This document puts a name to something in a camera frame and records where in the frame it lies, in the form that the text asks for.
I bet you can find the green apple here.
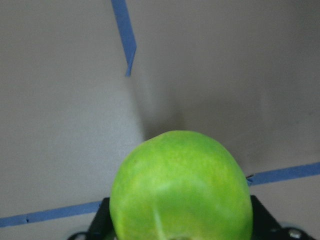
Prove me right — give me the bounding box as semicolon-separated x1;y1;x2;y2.
109;130;253;240

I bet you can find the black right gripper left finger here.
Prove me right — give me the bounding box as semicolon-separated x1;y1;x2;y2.
67;197;116;240

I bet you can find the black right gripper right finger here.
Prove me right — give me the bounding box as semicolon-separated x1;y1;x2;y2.
250;195;315;240

